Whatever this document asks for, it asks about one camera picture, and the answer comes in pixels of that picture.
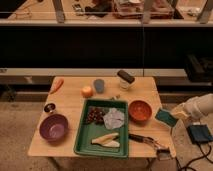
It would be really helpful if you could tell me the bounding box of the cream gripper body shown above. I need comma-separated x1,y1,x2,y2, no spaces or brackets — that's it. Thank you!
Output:
171,104,189,120

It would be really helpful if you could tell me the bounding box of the teal green sponge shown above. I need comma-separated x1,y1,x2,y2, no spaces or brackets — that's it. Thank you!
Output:
155,109,177,127

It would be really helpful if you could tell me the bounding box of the orange red bowl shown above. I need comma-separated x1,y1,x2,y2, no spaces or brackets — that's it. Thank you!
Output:
128,100,152,123

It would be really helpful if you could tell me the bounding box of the purple bowl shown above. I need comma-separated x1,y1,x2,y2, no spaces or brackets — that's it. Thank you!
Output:
39,114,68,142

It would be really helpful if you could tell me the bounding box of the blue black power box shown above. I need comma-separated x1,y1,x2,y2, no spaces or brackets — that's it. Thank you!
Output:
187,125,213,144

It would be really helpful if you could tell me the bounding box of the crumpled grey cloth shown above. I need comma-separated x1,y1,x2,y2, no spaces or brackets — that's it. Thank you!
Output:
103,108,125,130

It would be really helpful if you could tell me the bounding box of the blue grey cup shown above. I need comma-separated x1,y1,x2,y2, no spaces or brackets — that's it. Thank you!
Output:
93,79,105,94

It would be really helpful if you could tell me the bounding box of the bunch of dark grapes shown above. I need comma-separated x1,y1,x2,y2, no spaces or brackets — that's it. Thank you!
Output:
86,107,105,124

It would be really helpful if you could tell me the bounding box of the orange apple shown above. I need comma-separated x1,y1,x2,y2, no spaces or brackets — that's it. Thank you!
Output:
81,86,93,98

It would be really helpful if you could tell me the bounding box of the green plastic tray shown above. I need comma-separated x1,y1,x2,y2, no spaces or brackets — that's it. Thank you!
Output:
74,99,129,158

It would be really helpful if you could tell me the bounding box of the orange carrot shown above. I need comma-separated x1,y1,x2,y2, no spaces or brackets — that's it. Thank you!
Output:
50,79,64,94

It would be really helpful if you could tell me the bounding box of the small metal tin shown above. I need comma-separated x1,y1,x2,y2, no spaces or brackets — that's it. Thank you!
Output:
44,103,56,113

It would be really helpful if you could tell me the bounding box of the black cable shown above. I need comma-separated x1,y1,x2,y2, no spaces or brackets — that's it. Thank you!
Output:
169,113,213,171

